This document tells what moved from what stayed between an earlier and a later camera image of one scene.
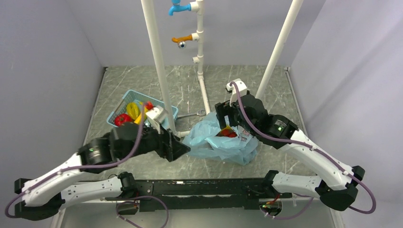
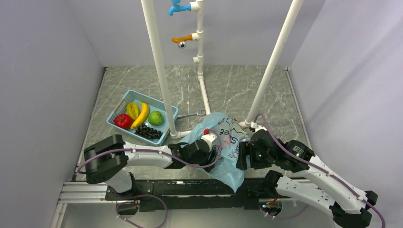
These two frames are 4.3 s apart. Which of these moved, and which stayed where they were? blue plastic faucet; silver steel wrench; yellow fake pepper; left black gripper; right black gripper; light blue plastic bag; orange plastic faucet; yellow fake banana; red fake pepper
Moved: right black gripper; light blue plastic bag; left black gripper
Stayed: blue plastic faucet; orange plastic faucet; yellow fake pepper; red fake pepper; yellow fake banana; silver steel wrench
